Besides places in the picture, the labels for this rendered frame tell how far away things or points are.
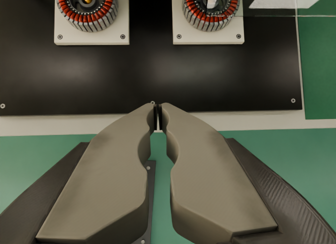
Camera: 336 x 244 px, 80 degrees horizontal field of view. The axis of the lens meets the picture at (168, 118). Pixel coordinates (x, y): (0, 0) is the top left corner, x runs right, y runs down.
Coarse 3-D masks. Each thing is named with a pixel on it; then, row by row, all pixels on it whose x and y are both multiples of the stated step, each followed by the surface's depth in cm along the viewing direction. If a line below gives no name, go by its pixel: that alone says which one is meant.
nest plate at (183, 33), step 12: (180, 0) 43; (180, 12) 42; (180, 24) 42; (228, 24) 43; (240, 24) 43; (180, 36) 42; (192, 36) 42; (204, 36) 42; (216, 36) 42; (228, 36) 42; (240, 36) 43
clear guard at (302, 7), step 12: (216, 0) 18; (228, 0) 18; (240, 0) 18; (252, 0) 18; (264, 0) 18; (276, 0) 18; (288, 0) 18; (300, 0) 18; (312, 0) 18; (324, 0) 18; (216, 12) 19; (228, 12) 19; (240, 12) 19; (252, 12) 19; (264, 12) 19; (276, 12) 19; (288, 12) 19; (300, 12) 19; (312, 12) 19; (324, 12) 19
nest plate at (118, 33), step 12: (120, 0) 42; (60, 12) 41; (120, 12) 42; (60, 24) 41; (120, 24) 42; (60, 36) 41; (72, 36) 41; (84, 36) 41; (96, 36) 41; (108, 36) 41; (120, 36) 41
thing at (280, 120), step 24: (0, 120) 42; (24, 120) 43; (48, 120) 43; (72, 120) 43; (96, 120) 43; (216, 120) 44; (240, 120) 45; (264, 120) 45; (288, 120) 45; (312, 120) 45
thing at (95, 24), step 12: (60, 0) 38; (72, 0) 40; (96, 0) 40; (108, 0) 38; (72, 12) 38; (84, 12) 38; (96, 12) 38; (108, 12) 39; (72, 24) 39; (84, 24) 38; (96, 24) 39; (108, 24) 41
